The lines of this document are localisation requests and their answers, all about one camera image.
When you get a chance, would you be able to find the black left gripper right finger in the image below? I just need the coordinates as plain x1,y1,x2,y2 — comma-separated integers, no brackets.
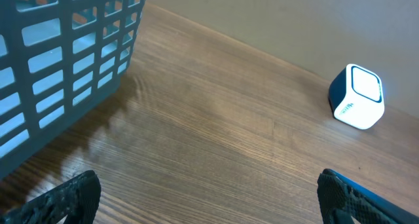
317,168,418,224

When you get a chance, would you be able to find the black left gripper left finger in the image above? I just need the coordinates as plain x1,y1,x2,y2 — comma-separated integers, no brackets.
1,170,101,224

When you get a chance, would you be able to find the grey plastic shopping basket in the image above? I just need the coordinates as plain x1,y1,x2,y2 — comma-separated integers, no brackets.
1,0,146,176

